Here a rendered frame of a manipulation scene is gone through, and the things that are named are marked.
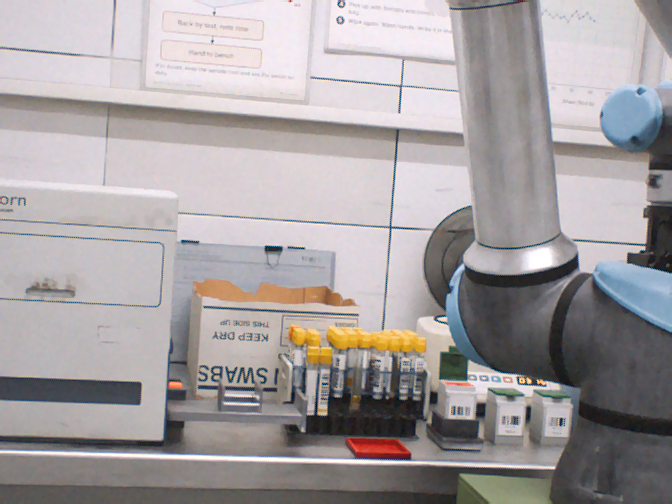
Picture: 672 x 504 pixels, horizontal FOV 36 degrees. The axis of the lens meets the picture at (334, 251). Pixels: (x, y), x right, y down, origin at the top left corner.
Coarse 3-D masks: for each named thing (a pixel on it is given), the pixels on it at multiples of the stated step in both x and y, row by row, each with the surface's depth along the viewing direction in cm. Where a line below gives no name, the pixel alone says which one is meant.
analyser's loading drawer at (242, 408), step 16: (256, 384) 130; (176, 400) 130; (192, 400) 131; (224, 400) 125; (240, 400) 131; (256, 400) 129; (304, 400) 127; (176, 416) 124; (192, 416) 124; (208, 416) 125; (224, 416) 125; (240, 416) 125; (256, 416) 126; (272, 416) 126; (288, 416) 126; (304, 416) 127
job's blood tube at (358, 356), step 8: (360, 352) 140; (360, 360) 139; (360, 368) 139; (360, 376) 139; (352, 384) 139; (360, 384) 139; (352, 392) 139; (360, 392) 139; (352, 400) 139; (352, 408) 139
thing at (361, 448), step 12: (348, 444) 129; (360, 444) 130; (372, 444) 131; (384, 444) 131; (396, 444) 131; (360, 456) 124; (372, 456) 124; (384, 456) 125; (396, 456) 125; (408, 456) 125
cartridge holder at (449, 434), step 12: (432, 420) 138; (444, 420) 133; (456, 420) 133; (468, 420) 134; (432, 432) 137; (444, 432) 133; (456, 432) 133; (468, 432) 134; (444, 444) 131; (456, 444) 132; (468, 444) 132; (480, 444) 132
